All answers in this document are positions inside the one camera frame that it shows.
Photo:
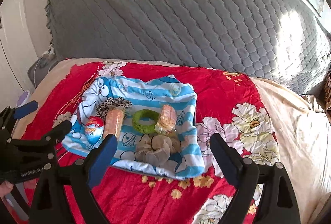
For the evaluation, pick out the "grey tray with striped cloth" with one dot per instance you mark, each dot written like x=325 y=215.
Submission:
x=160 y=92

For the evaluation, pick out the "beige sheer scrunchie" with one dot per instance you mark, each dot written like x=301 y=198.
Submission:
x=155 y=151

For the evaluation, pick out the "clear snack packet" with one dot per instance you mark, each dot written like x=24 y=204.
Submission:
x=113 y=123
x=168 y=118

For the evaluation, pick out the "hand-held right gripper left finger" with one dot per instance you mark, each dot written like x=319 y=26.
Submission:
x=103 y=159

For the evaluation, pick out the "person's left hand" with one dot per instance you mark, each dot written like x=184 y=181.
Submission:
x=5 y=187

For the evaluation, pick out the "red floral blanket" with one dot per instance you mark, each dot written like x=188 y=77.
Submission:
x=219 y=89

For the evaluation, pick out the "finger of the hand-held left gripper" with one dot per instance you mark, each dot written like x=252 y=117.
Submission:
x=25 y=108
x=62 y=127

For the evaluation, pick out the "leopard print scrunchie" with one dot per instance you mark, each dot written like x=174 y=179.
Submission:
x=113 y=103

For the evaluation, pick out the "grey bedside stool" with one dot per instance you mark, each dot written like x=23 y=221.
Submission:
x=38 y=71

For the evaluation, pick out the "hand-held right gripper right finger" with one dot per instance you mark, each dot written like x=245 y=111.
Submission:
x=227 y=162

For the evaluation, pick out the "white wardrobe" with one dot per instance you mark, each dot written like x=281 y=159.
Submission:
x=10 y=58

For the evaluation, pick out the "chocolate egg toy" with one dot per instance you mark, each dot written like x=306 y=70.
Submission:
x=94 y=129

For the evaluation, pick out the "purple lidded container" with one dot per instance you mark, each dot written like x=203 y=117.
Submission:
x=23 y=98

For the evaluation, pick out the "grey quilted headboard cover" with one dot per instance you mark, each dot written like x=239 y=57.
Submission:
x=181 y=7

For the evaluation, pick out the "green fuzzy scrunchie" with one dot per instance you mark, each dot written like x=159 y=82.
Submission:
x=137 y=122

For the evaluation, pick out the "brown patterned object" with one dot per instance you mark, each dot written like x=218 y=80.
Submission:
x=328 y=92

